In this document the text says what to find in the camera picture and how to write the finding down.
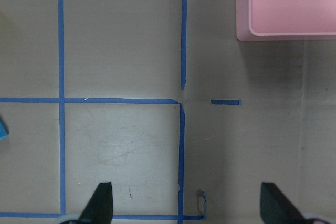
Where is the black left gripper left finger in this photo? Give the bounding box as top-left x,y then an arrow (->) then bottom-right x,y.
78,182 -> 113,224

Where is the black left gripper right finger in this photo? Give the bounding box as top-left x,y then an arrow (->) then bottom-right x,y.
260,182 -> 306,224

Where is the blue toy block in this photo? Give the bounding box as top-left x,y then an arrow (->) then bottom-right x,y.
0,118 -> 9,140

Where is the pink plastic box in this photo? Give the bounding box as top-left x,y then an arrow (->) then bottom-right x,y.
236,0 -> 335,42

